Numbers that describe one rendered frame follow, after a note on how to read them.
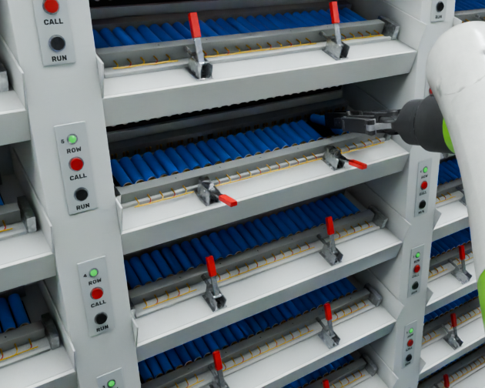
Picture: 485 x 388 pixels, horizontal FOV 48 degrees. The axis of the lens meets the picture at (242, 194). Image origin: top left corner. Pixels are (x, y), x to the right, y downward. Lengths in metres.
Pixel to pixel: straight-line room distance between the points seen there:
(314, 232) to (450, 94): 0.52
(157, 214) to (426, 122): 0.43
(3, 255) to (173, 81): 0.33
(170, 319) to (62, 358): 0.18
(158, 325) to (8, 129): 0.40
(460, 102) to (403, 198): 0.55
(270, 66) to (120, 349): 0.50
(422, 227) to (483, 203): 0.69
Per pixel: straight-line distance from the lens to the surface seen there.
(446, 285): 1.45
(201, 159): 0.94
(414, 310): 1.35
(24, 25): 0.72
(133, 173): 0.89
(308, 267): 1.08
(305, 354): 1.18
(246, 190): 0.91
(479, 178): 0.58
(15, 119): 0.73
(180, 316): 0.95
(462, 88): 0.67
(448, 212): 1.35
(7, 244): 0.81
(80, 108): 0.74
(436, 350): 1.56
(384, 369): 1.41
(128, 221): 0.83
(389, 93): 1.15
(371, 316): 1.29
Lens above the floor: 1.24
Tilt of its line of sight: 22 degrees down
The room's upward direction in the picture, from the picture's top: 2 degrees counter-clockwise
